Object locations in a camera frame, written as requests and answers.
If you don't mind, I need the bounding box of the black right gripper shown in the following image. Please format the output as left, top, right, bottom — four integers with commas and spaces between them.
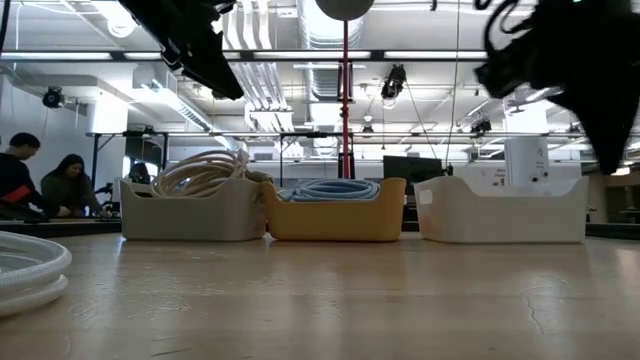
473, 0, 640, 176

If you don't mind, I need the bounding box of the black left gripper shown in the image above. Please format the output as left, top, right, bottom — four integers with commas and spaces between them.
118, 0, 246, 101

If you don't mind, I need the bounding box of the beige cable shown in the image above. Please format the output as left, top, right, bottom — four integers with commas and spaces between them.
151, 148, 250, 199
239, 168, 275, 187

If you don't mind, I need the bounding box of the blue cable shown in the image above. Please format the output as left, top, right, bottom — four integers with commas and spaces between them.
277, 188, 380, 203
294, 178, 382, 194

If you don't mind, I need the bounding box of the orange plastic bin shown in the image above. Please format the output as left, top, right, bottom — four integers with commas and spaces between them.
262, 177, 408, 244

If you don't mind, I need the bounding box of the white box device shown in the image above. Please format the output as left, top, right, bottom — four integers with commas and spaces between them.
504, 137, 550, 187

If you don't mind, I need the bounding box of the person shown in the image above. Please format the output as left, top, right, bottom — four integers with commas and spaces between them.
128, 162, 153, 186
0, 132, 50, 222
39, 153, 105, 219

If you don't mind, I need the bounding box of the red desk lamp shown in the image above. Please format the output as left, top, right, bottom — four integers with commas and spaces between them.
314, 0, 376, 181

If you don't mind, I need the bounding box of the grey plastic bin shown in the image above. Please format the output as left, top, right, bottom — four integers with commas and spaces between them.
119, 177, 267, 243

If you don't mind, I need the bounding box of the white plastic bin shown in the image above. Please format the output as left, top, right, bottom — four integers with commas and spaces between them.
413, 174, 591, 245

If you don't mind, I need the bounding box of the black computer monitor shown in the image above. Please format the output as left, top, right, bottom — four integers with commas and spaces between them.
382, 155, 445, 201

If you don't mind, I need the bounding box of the black metal table frame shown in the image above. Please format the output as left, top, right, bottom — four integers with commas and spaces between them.
0, 48, 490, 63

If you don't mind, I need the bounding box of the black background rig frame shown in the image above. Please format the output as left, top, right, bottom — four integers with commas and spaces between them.
87, 129, 640, 187

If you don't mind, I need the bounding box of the black ceiling camera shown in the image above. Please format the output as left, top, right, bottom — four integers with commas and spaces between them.
380, 63, 408, 101
41, 85, 66, 110

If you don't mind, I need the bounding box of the coiled white cable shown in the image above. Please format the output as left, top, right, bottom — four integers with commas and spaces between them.
0, 230, 73, 318

